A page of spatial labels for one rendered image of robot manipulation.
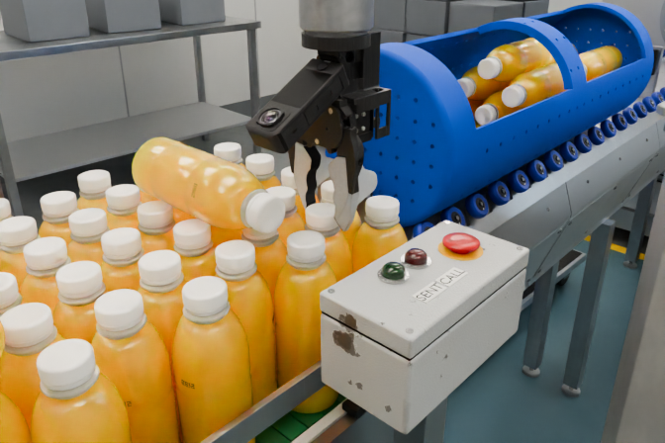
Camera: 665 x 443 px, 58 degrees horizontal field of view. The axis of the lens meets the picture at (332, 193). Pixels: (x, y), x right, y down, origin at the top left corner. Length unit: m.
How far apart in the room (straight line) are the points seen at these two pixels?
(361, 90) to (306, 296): 0.22
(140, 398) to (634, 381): 0.92
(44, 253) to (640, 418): 1.04
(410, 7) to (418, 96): 4.06
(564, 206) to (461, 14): 3.40
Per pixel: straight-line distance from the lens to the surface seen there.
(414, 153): 0.88
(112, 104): 4.37
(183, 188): 0.64
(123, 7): 3.51
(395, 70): 0.88
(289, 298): 0.62
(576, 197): 1.40
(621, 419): 1.31
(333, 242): 0.67
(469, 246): 0.59
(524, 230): 1.19
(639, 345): 1.21
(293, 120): 0.56
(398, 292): 0.53
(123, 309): 0.53
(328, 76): 0.60
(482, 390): 2.14
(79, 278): 0.59
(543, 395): 2.18
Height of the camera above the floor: 1.39
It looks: 23 degrees down
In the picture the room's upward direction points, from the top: straight up
